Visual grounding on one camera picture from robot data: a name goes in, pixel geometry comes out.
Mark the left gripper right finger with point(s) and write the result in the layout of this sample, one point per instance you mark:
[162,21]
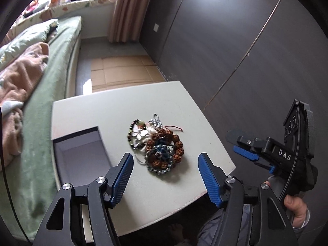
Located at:
[268,224]

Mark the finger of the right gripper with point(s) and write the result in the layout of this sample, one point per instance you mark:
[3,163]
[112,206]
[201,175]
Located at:
[254,158]
[244,140]

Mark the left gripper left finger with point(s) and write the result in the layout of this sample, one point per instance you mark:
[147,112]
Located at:
[63,222]

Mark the silver chain keychain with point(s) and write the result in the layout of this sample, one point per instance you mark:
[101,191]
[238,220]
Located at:
[155,121]

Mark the dark jewelry box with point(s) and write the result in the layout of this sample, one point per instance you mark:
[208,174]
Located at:
[81,157]

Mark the person's right hand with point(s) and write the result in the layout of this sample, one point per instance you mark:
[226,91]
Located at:
[294,204]

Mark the person's grey trousers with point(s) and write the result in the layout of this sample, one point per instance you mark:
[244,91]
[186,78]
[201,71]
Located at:
[208,231]

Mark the green bed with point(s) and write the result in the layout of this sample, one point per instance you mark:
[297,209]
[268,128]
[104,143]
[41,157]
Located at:
[30,176]

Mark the white shell ornament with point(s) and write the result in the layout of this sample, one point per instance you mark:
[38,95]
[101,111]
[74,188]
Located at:
[152,135]

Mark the dark wardrobe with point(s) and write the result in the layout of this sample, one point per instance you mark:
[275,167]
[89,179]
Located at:
[244,62]

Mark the white butterfly hair clip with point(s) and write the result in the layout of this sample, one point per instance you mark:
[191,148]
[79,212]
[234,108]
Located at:
[138,135]

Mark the flattened cardboard sheets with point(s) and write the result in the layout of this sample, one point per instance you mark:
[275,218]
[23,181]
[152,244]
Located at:
[123,71]

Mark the pink fleece blanket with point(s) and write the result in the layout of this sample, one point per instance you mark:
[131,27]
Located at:
[18,81]

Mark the pink curtain right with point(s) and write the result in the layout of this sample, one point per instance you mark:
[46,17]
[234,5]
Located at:
[128,18]

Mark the light green duvet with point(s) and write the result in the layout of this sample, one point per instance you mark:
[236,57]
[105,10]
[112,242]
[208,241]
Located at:
[40,32]

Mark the floral window seat cushion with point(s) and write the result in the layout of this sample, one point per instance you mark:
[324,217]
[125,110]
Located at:
[60,10]

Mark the white wall socket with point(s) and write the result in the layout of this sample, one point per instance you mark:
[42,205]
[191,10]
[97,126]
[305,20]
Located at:
[155,28]

